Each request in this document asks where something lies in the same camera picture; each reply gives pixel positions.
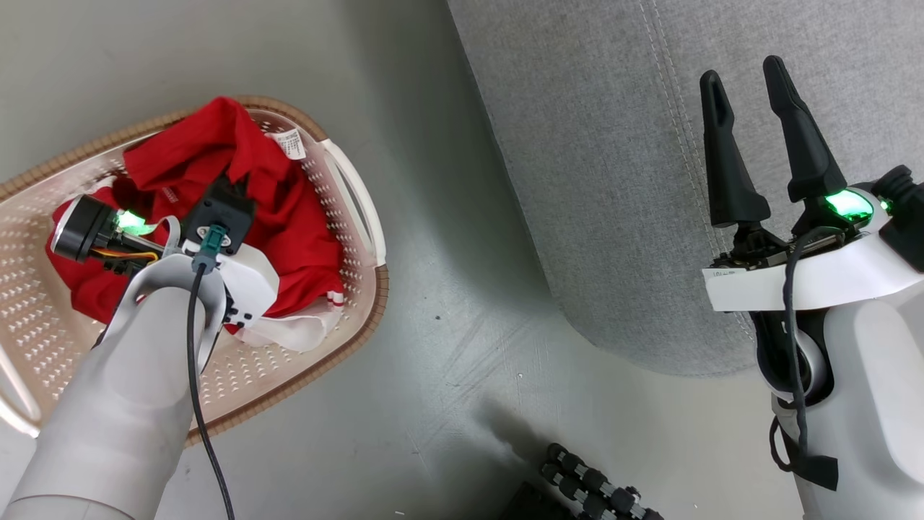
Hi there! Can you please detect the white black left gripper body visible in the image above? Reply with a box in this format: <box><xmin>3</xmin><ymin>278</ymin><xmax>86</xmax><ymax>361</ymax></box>
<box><xmin>49</xmin><ymin>194</ymin><xmax>281</xmax><ymax>333</ymax></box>

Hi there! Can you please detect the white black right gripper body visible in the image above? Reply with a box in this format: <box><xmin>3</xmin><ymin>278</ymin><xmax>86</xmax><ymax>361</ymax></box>
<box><xmin>704</xmin><ymin>165</ymin><xmax>924</xmax><ymax>313</ymax></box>

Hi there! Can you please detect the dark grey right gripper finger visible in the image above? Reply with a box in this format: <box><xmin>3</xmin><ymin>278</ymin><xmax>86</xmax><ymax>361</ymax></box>
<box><xmin>699</xmin><ymin>70</ymin><xmax>772</xmax><ymax>229</ymax></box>
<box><xmin>763</xmin><ymin>56</ymin><xmax>847</xmax><ymax>204</ymax></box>

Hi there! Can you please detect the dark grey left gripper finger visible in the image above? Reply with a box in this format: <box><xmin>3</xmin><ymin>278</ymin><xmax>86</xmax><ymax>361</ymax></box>
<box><xmin>214</xmin><ymin>171</ymin><xmax>250</xmax><ymax>202</ymax></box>

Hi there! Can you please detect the plain red shirt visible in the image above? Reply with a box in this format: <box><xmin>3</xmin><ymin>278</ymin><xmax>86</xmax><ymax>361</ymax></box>
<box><xmin>45</xmin><ymin>96</ymin><xmax>346</xmax><ymax>326</ymax></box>

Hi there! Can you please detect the red garment with white band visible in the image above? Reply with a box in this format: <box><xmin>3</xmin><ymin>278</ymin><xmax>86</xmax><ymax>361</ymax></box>
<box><xmin>225</xmin><ymin>289</ymin><xmax>347</xmax><ymax>353</ymax></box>

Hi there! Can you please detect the beige perforated plastic laundry basket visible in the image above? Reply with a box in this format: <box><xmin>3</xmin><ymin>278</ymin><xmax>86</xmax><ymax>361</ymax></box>
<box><xmin>0</xmin><ymin>95</ymin><xmax>391</xmax><ymax>446</ymax></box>

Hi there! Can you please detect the grey fabric sofa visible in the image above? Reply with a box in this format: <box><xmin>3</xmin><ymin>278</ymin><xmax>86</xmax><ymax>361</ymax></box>
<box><xmin>446</xmin><ymin>0</ymin><xmax>924</xmax><ymax>377</ymax></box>

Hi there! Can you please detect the black ribbed roller wheel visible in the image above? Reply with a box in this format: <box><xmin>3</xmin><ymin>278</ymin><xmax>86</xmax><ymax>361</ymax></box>
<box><xmin>498</xmin><ymin>442</ymin><xmax>665</xmax><ymax>520</ymax></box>

